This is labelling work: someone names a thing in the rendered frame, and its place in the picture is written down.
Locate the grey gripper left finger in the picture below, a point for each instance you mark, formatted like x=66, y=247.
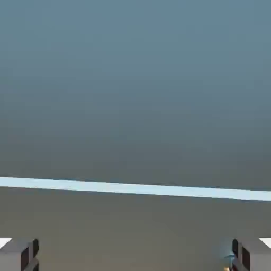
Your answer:
x=12, y=256

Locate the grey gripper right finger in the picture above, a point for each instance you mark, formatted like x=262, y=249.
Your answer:
x=257, y=257

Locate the blue-grey cabinet door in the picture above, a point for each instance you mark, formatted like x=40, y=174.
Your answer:
x=135, y=84
x=135, y=228

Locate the blue-grey painted cabinet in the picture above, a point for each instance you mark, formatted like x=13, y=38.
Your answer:
x=135, y=188

